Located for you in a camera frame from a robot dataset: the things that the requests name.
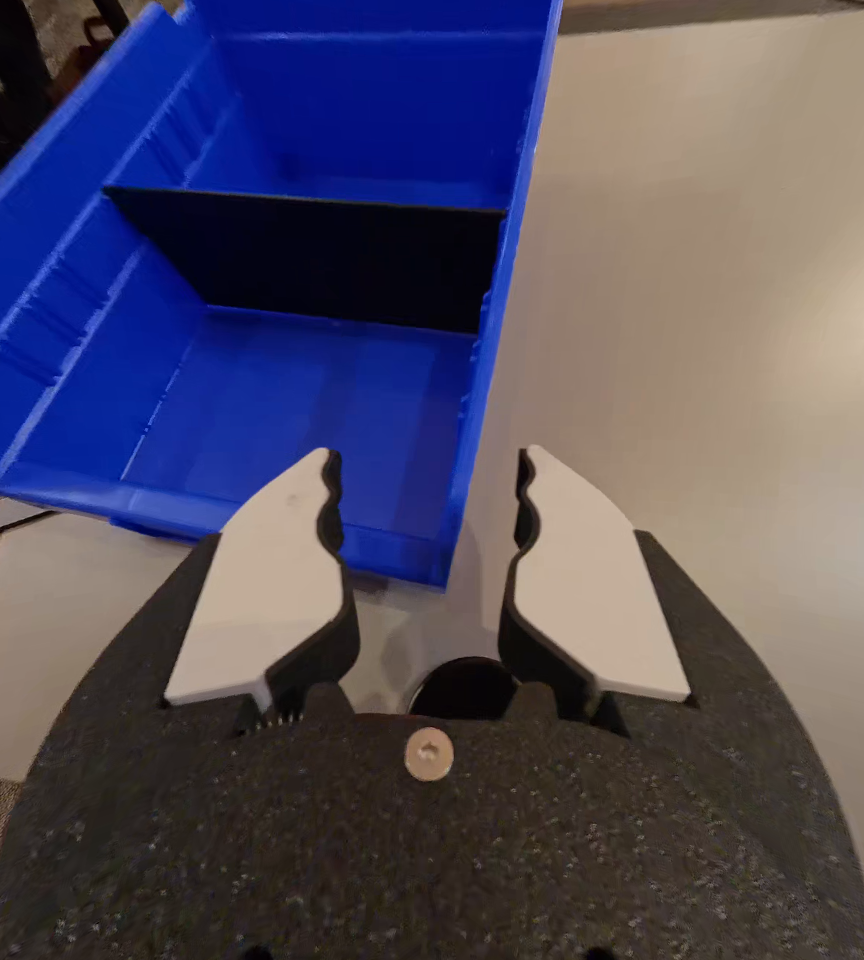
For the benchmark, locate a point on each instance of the black bin divider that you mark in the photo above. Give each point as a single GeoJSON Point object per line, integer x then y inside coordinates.
{"type": "Point", "coordinates": [312, 255]}

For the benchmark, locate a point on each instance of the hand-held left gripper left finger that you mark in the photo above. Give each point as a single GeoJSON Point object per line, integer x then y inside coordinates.
{"type": "Point", "coordinates": [267, 585]}

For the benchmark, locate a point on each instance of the light grey desk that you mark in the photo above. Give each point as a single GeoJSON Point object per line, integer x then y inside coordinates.
{"type": "Point", "coordinates": [702, 300]}

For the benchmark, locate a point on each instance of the black round desk grommet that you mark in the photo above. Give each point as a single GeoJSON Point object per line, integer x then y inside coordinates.
{"type": "Point", "coordinates": [462, 690]}

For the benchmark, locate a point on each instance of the blue plastic bin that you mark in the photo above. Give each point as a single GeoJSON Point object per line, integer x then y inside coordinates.
{"type": "Point", "coordinates": [289, 420]}

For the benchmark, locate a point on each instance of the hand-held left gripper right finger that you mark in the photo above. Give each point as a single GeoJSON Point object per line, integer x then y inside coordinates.
{"type": "Point", "coordinates": [589, 585]}

